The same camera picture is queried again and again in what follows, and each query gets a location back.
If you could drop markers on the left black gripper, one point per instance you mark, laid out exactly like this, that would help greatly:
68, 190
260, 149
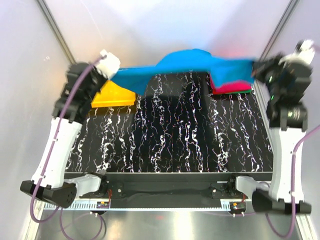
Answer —
95, 71

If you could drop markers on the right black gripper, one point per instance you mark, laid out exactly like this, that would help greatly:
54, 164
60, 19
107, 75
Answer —
260, 68

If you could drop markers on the blue t shirt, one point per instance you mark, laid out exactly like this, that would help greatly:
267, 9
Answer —
224, 71

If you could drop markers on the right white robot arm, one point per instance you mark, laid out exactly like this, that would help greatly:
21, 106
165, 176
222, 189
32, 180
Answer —
287, 124

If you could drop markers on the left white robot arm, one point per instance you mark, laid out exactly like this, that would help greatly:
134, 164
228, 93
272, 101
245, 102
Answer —
48, 183

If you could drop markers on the yellow plastic tray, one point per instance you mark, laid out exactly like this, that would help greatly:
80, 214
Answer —
112, 95

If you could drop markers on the folded green t shirt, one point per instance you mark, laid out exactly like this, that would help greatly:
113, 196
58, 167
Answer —
242, 92

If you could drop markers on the folded pink t shirt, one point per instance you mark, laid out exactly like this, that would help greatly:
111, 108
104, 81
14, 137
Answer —
228, 88

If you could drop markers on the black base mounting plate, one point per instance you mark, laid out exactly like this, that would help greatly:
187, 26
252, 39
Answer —
195, 191

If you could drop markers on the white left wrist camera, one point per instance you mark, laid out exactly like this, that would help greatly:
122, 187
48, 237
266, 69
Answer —
109, 64

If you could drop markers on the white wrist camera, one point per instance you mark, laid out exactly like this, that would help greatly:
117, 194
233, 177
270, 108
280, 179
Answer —
109, 64
304, 52

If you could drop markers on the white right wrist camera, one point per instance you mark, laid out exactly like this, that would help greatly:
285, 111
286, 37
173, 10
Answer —
304, 52

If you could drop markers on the slotted cable duct rail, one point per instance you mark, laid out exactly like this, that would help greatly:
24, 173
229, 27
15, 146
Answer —
91, 205

